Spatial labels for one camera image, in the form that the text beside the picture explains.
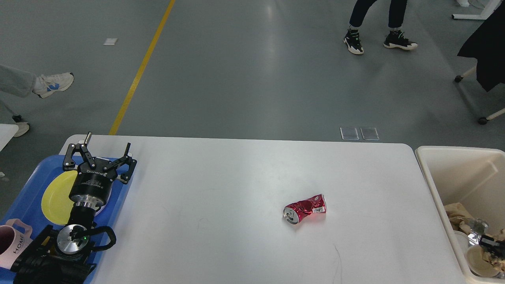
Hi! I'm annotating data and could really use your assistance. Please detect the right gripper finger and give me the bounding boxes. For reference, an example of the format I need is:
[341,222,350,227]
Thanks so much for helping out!
[479,235,505,257]

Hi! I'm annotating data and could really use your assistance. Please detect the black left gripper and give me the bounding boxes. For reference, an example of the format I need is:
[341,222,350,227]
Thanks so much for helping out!
[63,132,137,207]

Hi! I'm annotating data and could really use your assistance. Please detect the white paper cup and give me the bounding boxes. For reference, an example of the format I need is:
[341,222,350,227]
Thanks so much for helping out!
[465,245,499,278]
[453,230,470,255]

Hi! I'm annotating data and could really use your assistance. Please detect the yellow plastic plate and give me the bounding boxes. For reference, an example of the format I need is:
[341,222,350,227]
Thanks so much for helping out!
[41,171,77,225]

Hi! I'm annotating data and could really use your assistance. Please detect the pink ribbed mug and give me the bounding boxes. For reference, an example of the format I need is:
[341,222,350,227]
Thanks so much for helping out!
[0,218,33,269]

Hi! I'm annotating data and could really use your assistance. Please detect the crushed red soda can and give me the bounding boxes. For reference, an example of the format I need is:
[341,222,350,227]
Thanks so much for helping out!
[282,194,327,224]

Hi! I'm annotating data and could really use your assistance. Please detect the brown paper ball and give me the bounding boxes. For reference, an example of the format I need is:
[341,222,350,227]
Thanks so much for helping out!
[488,228,505,273]

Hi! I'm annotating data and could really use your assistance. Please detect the small foil bag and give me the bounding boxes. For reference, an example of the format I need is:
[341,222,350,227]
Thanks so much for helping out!
[459,218,489,235]

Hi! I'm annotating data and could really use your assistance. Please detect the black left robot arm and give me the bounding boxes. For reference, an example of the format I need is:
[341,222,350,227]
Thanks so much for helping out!
[1,135,137,284]

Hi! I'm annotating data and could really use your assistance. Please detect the brown paper wad in foil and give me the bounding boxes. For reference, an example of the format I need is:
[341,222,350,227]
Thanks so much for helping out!
[443,203,474,234]

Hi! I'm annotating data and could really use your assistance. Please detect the beige plastic bin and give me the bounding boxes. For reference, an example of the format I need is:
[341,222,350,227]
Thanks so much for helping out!
[415,146,505,284]

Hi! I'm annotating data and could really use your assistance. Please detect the blue plastic tray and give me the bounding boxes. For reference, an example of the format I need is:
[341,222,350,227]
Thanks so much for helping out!
[0,155,131,284]

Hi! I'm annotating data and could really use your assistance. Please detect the white table corner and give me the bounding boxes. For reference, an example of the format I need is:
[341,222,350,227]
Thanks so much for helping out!
[0,123,19,151]

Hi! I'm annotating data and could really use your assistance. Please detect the white blue sneaker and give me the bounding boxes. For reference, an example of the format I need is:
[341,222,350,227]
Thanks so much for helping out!
[31,72,75,99]

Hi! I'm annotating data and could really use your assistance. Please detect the black office chair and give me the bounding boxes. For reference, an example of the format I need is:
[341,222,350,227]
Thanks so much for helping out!
[454,8,505,125]

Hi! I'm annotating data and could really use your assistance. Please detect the person in black sneakers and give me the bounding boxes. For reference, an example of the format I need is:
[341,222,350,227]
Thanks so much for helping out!
[342,0,419,55]

